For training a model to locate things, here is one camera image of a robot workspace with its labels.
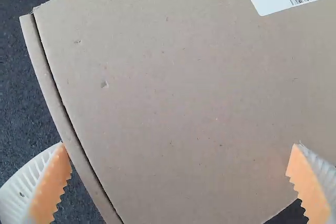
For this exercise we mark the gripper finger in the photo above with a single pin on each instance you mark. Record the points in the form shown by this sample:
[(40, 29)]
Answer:
[(29, 195), (317, 190)]

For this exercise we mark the cardboard box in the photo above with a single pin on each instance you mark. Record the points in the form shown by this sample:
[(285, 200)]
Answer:
[(183, 90)]

